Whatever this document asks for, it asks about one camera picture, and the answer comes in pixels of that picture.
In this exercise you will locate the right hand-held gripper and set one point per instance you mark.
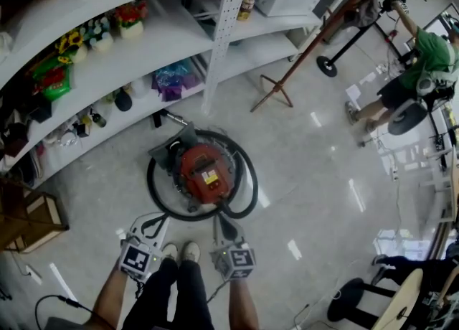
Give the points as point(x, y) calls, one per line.
point(238, 260)

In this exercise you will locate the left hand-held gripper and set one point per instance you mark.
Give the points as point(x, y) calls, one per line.
point(136, 260)

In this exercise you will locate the red vacuum cleaner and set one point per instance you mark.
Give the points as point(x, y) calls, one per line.
point(201, 163)

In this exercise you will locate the person's left forearm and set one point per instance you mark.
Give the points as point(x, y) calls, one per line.
point(107, 300)

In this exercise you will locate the person's right forearm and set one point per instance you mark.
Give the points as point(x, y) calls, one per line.
point(244, 307)

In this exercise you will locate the black-handled metal tool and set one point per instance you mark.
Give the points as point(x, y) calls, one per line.
point(175, 117)

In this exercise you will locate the person's left white shoe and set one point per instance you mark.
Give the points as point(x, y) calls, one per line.
point(170, 252)

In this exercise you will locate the person's white shoe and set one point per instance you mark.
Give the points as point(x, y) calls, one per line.
point(170, 252)
point(190, 251)

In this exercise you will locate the person's right white shoe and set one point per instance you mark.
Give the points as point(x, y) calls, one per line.
point(190, 251)

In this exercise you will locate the person's dark trousers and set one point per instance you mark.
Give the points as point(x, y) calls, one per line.
point(186, 296)

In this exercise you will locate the dark green bottle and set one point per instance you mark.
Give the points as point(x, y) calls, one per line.
point(98, 118)

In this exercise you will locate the white power strip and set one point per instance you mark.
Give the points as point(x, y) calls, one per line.
point(33, 274)

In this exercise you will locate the black stool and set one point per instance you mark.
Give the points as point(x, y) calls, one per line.
point(344, 298)

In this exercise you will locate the black cap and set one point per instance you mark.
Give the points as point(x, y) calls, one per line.
point(123, 100)

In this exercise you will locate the white plastic jug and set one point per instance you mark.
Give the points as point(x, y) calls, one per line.
point(140, 87)

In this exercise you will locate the purple gift bag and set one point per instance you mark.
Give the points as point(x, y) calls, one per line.
point(175, 83)

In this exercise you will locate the wooden coat rack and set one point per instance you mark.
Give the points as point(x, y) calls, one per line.
point(277, 88)

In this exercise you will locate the black box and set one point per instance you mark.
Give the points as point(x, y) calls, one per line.
point(40, 112)

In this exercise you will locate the green and red packet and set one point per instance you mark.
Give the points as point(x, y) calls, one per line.
point(54, 81)

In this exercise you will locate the round wooden table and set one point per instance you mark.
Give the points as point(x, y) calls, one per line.
point(398, 303)

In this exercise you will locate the black coat stand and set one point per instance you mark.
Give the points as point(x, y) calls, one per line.
point(327, 66)

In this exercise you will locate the sunflower pot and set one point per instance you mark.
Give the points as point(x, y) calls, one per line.
point(75, 48)

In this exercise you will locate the white metal shelving unit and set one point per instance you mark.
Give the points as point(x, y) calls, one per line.
point(172, 34)

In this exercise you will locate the blue flower pot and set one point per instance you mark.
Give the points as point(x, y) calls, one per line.
point(100, 39)

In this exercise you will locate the amber bottle yellow cap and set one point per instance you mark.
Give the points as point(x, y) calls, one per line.
point(246, 7)

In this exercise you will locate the red fire extinguisher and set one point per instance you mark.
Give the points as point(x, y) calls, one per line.
point(391, 35)

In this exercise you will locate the grey hanging bag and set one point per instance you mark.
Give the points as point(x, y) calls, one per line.
point(363, 11)

